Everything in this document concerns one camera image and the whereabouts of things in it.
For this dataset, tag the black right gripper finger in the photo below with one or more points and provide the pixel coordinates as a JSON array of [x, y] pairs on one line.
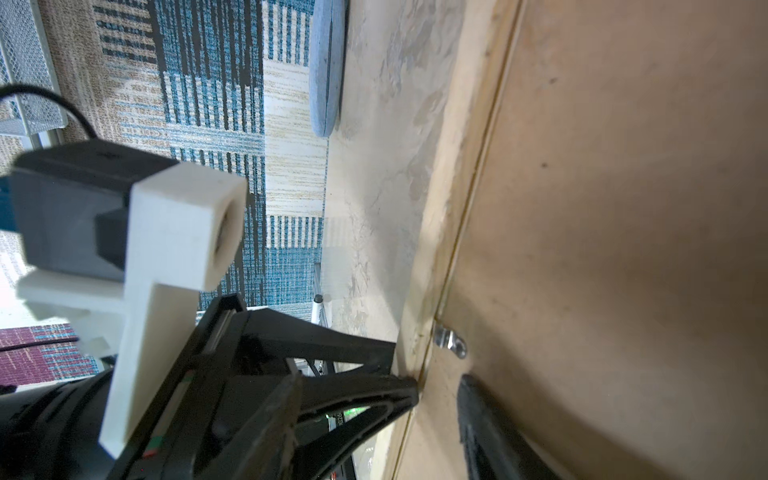
[[493, 448]]

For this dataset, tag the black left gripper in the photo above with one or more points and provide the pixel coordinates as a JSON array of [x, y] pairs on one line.
[[225, 412]]

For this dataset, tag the brown frame backing board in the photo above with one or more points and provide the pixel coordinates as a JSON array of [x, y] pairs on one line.
[[610, 286]]

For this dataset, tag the light wooden picture frame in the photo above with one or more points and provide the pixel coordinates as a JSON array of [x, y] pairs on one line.
[[485, 42]]

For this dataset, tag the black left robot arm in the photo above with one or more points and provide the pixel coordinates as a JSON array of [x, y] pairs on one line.
[[52, 432]]

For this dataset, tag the black white marker pen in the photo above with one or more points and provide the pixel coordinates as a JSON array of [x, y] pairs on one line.
[[318, 316]]

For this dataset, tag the blue grey glasses case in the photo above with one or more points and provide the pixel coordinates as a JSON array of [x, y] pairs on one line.
[[327, 43]]

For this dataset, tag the white wire mesh basket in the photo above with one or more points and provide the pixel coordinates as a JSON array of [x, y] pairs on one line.
[[26, 59]]

